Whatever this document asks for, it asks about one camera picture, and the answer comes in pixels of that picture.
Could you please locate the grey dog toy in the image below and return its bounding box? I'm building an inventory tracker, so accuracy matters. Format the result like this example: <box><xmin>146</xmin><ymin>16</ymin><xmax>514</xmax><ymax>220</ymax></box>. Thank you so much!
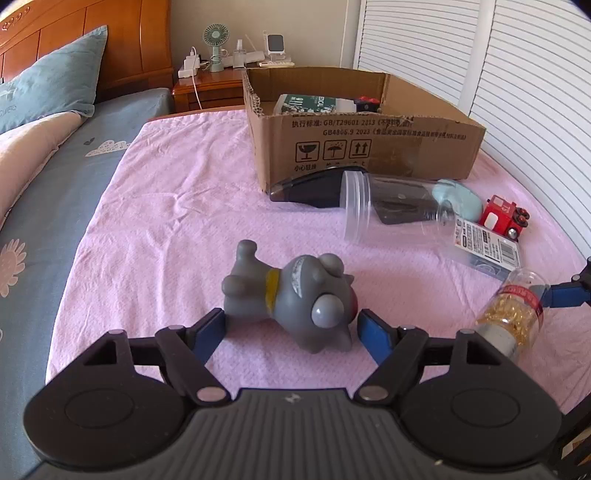
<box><xmin>222</xmin><ymin>239</ymin><xmax>361</xmax><ymax>354</ymax></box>

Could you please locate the small green desk fan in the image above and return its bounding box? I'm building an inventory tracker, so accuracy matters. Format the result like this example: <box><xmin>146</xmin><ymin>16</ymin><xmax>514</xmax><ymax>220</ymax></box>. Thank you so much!
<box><xmin>203</xmin><ymin>24</ymin><xmax>230</xmax><ymax>72</ymax></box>

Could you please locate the clear labelled blister pack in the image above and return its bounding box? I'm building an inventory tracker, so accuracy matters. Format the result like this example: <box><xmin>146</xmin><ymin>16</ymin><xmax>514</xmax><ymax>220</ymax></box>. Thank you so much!
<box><xmin>450</xmin><ymin>215</ymin><xmax>522</xmax><ymax>280</ymax></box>

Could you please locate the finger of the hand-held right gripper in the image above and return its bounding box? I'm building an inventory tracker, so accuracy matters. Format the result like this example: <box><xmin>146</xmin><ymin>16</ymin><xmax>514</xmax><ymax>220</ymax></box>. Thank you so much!
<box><xmin>530</xmin><ymin>256</ymin><xmax>591</xmax><ymax>311</ymax></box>

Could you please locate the pink blanket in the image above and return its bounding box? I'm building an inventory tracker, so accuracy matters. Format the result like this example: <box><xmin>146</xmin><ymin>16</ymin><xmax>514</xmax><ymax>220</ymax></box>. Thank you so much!
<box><xmin>44</xmin><ymin>108</ymin><xmax>591</xmax><ymax>388</ymax></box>

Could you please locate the white device on stand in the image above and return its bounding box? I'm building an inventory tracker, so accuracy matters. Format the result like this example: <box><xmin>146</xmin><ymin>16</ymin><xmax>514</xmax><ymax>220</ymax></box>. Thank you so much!
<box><xmin>262</xmin><ymin>30</ymin><xmax>289</xmax><ymax>63</ymax></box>

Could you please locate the teal pillow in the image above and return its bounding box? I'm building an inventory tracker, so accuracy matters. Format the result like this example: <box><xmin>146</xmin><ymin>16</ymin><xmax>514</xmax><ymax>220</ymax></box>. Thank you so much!
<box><xmin>0</xmin><ymin>25</ymin><xmax>108</xmax><ymax>134</ymax></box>

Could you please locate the wooden nightstand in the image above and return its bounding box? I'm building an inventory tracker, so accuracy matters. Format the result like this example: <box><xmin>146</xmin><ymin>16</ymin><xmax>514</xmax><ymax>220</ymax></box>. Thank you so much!
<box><xmin>172</xmin><ymin>65</ymin><xmax>296</xmax><ymax>114</ymax></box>

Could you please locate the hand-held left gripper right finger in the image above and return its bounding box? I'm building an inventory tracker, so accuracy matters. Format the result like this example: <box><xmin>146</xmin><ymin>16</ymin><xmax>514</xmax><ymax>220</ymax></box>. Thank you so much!
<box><xmin>353</xmin><ymin>308</ymin><xmax>509</xmax><ymax>404</ymax></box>

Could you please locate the blue patterned bed sheet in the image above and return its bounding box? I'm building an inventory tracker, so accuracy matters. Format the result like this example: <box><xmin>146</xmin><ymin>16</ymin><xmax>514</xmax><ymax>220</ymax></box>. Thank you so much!
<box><xmin>0</xmin><ymin>88</ymin><xmax>174</xmax><ymax>480</ymax></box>

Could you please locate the cardboard box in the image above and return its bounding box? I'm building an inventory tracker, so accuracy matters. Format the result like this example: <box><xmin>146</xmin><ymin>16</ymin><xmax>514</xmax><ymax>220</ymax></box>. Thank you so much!
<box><xmin>242</xmin><ymin>67</ymin><xmax>486</xmax><ymax>193</ymax></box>

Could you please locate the clear plastic jar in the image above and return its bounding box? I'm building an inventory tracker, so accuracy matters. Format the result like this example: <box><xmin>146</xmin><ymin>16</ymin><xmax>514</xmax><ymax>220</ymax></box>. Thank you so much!
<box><xmin>341</xmin><ymin>170</ymin><xmax>455</xmax><ymax>243</ymax></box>

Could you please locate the white louvered door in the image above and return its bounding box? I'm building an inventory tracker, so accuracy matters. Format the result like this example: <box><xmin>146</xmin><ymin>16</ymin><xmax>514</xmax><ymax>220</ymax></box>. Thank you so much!
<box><xmin>468</xmin><ymin>0</ymin><xmax>591</xmax><ymax>259</ymax></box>
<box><xmin>353</xmin><ymin>0</ymin><xmax>497</xmax><ymax>116</ymax></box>

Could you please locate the black plastic device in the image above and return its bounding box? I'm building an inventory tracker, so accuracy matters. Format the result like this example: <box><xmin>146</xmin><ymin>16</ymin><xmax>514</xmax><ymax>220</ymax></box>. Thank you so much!
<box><xmin>269</xmin><ymin>168</ymin><xmax>437</xmax><ymax>226</ymax></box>

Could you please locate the wooden headboard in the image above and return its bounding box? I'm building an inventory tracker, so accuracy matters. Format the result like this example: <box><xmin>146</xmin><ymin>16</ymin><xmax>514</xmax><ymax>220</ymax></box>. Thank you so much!
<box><xmin>0</xmin><ymin>0</ymin><xmax>175</xmax><ymax>103</ymax></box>

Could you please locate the pink pillow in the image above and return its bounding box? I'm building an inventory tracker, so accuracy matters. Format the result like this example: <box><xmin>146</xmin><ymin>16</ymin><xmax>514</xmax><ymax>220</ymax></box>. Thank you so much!
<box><xmin>0</xmin><ymin>111</ymin><xmax>88</xmax><ymax>227</ymax></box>

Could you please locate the green label white bottle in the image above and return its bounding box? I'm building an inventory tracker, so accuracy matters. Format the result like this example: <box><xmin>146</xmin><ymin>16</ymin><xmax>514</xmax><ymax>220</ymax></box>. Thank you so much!
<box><xmin>272</xmin><ymin>93</ymin><xmax>361</xmax><ymax>116</ymax></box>

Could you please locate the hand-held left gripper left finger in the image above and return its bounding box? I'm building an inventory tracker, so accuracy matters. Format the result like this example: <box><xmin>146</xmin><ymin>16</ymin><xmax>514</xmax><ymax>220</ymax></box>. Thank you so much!
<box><xmin>83</xmin><ymin>308</ymin><xmax>229</xmax><ymax>407</ymax></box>

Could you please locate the mint green case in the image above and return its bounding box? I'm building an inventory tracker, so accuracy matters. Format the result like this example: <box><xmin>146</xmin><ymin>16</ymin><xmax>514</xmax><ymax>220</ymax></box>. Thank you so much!
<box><xmin>434</xmin><ymin>179</ymin><xmax>485</xmax><ymax>222</ymax></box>

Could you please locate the clear bottle of golden capsules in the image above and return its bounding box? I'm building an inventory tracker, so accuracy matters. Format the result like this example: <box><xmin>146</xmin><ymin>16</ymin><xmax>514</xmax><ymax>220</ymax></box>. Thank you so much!
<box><xmin>473</xmin><ymin>268</ymin><xmax>552</xmax><ymax>363</ymax></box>

